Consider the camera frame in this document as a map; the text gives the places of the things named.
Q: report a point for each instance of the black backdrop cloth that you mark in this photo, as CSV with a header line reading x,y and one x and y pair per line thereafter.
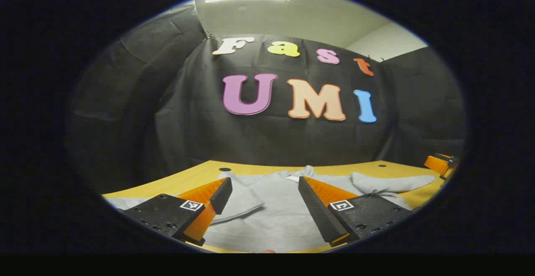
x,y
250,142

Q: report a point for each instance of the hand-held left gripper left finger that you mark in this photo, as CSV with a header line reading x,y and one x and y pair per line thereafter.
x,y
221,196

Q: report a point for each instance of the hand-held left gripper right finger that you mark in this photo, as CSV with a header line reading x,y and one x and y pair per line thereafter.
x,y
317,213

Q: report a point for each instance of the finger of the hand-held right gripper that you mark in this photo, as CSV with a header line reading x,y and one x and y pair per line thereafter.
x,y
436,165

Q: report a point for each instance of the grey sweatshirt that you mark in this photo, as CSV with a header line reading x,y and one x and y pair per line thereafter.
x,y
271,209

